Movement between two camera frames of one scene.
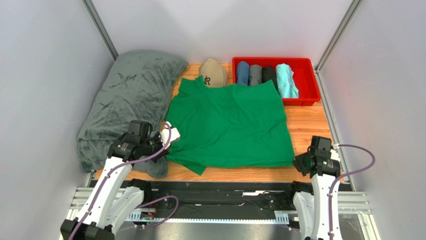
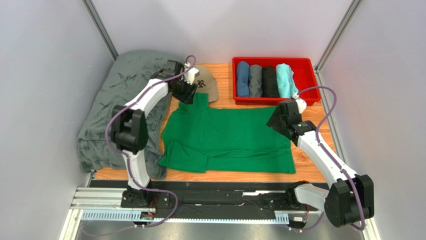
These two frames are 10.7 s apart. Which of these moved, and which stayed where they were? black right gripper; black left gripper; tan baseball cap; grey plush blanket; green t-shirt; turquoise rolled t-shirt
Moved: green t-shirt; black right gripper; black left gripper; tan baseball cap
Stayed: turquoise rolled t-shirt; grey plush blanket
